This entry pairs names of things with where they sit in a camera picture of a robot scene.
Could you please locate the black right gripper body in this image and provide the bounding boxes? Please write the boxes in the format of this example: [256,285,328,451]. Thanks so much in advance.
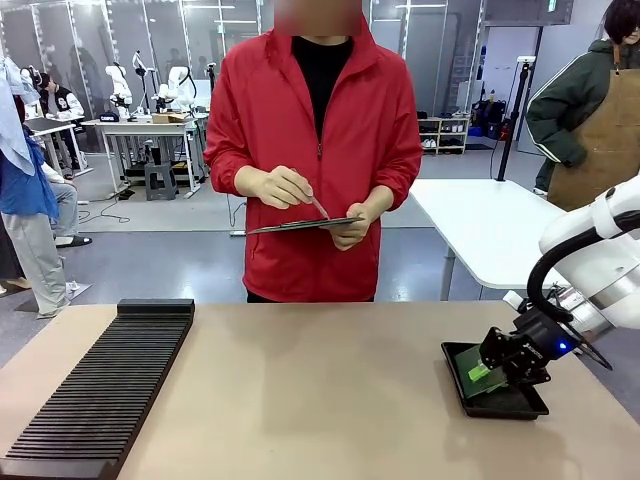
[512,305,576,362]

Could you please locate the green PCB board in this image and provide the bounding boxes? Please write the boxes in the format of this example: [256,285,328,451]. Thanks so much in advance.
[457,347,511,399]

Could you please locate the grey stylus pen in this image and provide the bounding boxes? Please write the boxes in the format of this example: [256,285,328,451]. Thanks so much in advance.
[292,168,330,220]

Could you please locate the dark grey tablet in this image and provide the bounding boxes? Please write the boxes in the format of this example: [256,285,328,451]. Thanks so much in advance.
[246,215,366,236]

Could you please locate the person's left forearm red sleeve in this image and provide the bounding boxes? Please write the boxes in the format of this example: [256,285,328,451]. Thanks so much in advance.
[368,144,424,221]

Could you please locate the person's right forearm red sleeve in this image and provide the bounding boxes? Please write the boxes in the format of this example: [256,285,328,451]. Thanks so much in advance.
[204,144,261,201]

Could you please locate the dark grey slotted PCB rack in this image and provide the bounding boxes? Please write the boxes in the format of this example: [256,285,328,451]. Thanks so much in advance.
[0,298,196,480]

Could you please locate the person's left hand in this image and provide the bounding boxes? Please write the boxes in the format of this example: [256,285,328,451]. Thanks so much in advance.
[331,201,382,252]

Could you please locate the person's right hand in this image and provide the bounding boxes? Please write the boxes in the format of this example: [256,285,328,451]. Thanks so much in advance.
[233,164,315,210]

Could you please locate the black plastic tray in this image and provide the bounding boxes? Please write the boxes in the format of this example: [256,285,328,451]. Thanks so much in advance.
[441,341,550,420]

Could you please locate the white side table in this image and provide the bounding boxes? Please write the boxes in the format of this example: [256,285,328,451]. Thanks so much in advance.
[407,178,569,301]

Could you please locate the black stand pole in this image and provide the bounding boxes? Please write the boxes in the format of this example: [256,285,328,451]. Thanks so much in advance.
[494,55,535,182]

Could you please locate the person in brown apron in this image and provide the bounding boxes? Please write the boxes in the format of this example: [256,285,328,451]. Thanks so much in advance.
[525,0,640,212]

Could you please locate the wooden shoe shelf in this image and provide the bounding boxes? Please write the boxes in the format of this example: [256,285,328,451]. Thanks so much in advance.
[417,116,471,155]

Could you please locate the person in red jacket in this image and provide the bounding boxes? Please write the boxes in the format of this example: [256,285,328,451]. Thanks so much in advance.
[203,0,424,305]

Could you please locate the grey plastic stool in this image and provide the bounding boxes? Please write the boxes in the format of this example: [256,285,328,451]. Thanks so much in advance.
[143,162,180,202]

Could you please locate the white background workbench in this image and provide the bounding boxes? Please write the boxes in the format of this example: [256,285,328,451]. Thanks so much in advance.
[82,115,209,199]

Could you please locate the seated person grey trousers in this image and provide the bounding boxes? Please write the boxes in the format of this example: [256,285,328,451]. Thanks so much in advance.
[42,164,94,249]

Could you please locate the seated person in black jacket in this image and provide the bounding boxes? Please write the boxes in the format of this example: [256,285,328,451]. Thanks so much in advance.
[37,72,86,171]

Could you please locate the dark top background desk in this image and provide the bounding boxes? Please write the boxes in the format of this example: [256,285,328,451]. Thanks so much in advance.
[22,117,94,179]

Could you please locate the person in blue shirt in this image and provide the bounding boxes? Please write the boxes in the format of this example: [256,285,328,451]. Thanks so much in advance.
[0,54,71,321]

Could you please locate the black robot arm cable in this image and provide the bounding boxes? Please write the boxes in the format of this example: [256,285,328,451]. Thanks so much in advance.
[527,227,609,321]

